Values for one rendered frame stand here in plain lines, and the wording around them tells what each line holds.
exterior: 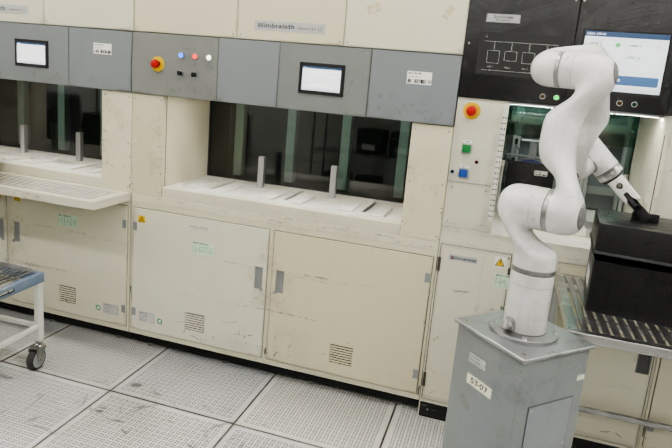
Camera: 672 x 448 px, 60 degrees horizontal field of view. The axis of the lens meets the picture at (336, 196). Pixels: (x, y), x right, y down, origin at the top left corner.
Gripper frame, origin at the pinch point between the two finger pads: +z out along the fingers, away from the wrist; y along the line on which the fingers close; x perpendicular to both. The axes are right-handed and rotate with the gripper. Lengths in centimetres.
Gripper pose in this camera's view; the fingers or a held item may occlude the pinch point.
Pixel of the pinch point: (642, 214)
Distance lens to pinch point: 215.0
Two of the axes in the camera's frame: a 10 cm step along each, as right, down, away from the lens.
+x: -7.2, 5.8, 3.9
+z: 5.9, 8.0, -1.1
